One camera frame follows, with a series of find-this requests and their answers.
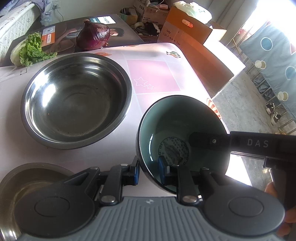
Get dark printed flat box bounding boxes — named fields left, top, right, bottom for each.
left=1, top=14, right=144, bottom=67

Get pair of sneakers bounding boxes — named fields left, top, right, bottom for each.
left=266, top=102, right=281, bottom=126

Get white box under orange box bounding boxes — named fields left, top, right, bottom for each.
left=178, top=21, right=246, bottom=99

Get orange cardboard box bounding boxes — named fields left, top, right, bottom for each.
left=157, top=6, right=213, bottom=46

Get open brown cardboard box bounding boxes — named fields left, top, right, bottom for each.
left=133, top=1, right=169, bottom=25

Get green bok choy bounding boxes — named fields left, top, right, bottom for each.
left=10, top=32, right=57, bottom=67

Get blue-grey crumpled clothes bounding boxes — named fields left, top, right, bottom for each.
left=31, top=0, right=56, bottom=26

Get blue hanging cloth with circles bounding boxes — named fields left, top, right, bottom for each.
left=239, top=22, right=295, bottom=135

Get white mattress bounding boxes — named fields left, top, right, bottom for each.
left=0, top=1, right=40, bottom=60

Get shallow steel dish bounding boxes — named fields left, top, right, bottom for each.
left=1, top=163, right=74, bottom=240

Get pink balloon tablecloth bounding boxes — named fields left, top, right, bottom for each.
left=0, top=42, right=253, bottom=197

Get red onion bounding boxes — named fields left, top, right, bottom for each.
left=76, top=19, right=110, bottom=51

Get white plastic bag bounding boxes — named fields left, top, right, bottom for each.
left=173, top=1, right=212, bottom=24

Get large steel bowl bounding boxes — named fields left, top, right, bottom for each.
left=21, top=53, right=132, bottom=150

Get teal ceramic bowl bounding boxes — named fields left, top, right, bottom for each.
left=136, top=95, right=230, bottom=194

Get person's right hand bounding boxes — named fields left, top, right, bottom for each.
left=265, top=182, right=296, bottom=237

